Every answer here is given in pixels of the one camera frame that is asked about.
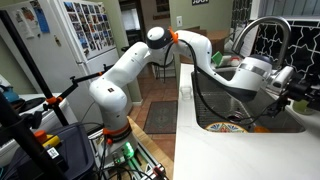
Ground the stainless steel sink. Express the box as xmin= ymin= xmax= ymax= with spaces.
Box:
xmin=191 ymin=72 xmax=305 ymax=133

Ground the green sponge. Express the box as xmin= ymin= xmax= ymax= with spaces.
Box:
xmin=211 ymin=51 xmax=223 ymax=66

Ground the patterned floor rug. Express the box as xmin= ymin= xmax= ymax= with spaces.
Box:
xmin=143 ymin=101 xmax=177 ymax=134

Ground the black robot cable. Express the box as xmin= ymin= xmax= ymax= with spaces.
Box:
xmin=163 ymin=39 xmax=288 ymax=127

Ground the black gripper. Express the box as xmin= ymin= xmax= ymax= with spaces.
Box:
xmin=282 ymin=79 xmax=320 ymax=111

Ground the colourful patterned plate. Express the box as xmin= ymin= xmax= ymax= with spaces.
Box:
xmin=206 ymin=122 xmax=247 ymax=133

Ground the cardboard box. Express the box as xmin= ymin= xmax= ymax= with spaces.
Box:
xmin=177 ymin=28 xmax=228 ymax=64

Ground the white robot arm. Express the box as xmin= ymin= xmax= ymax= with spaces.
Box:
xmin=89 ymin=27 xmax=319 ymax=142

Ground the orange ball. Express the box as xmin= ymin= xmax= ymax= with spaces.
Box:
xmin=254 ymin=126 xmax=271 ymax=133

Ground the black camera tripod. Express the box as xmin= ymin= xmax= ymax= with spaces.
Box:
xmin=0 ymin=9 xmax=71 ymax=180

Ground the sink drain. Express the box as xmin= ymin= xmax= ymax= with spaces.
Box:
xmin=227 ymin=114 xmax=243 ymax=122

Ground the black storage bin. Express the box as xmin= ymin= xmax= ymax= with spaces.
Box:
xmin=1 ymin=123 xmax=94 ymax=180

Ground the white refrigerator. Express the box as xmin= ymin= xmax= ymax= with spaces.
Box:
xmin=1 ymin=0 xmax=128 ymax=130

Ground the clear plastic container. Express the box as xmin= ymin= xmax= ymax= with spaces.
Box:
xmin=180 ymin=86 xmax=192 ymax=100

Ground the chrome kitchen faucet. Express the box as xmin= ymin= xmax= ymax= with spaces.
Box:
xmin=231 ymin=16 xmax=293 ymax=71

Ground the metal sink grid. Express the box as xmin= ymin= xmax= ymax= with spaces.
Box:
xmin=194 ymin=92 xmax=254 ymax=128

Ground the white and green soap bottle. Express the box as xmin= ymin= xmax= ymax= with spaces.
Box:
xmin=292 ymin=100 xmax=314 ymax=115

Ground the robot base controller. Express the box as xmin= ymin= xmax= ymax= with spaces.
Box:
xmin=88 ymin=128 xmax=169 ymax=180

